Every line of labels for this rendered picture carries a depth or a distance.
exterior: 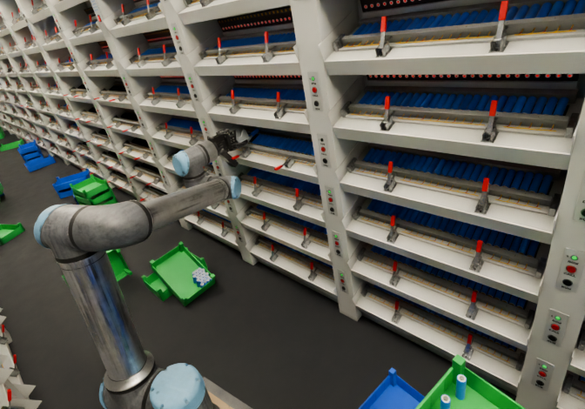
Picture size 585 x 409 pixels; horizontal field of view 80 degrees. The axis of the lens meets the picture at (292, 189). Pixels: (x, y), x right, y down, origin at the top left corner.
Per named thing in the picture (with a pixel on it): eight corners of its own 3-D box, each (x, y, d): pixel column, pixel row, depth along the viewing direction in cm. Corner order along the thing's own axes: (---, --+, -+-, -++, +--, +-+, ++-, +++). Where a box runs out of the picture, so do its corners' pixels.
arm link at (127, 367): (149, 434, 107) (59, 222, 78) (105, 421, 113) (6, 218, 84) (178, 390, 121) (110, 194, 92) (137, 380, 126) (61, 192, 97)
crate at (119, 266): (78, 302, 198) (84, 307, 193) (61, 276, 189) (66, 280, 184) (126, 269, 217) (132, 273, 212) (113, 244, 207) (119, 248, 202)
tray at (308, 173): (321, 185, 128) (312, 167, 122) (224, 160, 168) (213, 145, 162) (349, 150, 137) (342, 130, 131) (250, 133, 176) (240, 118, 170)
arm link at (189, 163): (174, 176, 139) (166, 153, 135) (199, 164, 147) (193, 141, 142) (186, 181, 133) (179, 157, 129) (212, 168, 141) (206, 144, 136)
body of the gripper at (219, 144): (237, 129, 147) (214, 139, 139) (241, 148, 151) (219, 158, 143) (225, 127, 152) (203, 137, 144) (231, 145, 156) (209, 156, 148)
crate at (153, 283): (163, 301, 186) (158, 291, 182) (145, 286, 199) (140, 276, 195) (208, 268, 204) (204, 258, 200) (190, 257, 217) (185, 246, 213)
